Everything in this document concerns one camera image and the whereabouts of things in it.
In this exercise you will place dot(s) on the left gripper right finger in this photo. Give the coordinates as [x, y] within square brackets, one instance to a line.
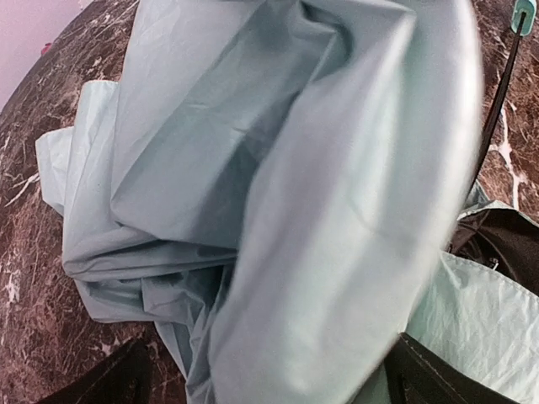
[438, 374]

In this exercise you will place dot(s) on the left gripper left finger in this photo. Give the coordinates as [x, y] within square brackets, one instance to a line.
[123, 377]

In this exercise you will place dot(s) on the mint green folding umbrella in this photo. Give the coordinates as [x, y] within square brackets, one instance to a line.
[274, 185]

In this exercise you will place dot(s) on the small pink object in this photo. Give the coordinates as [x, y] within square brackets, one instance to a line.
[45, 48]

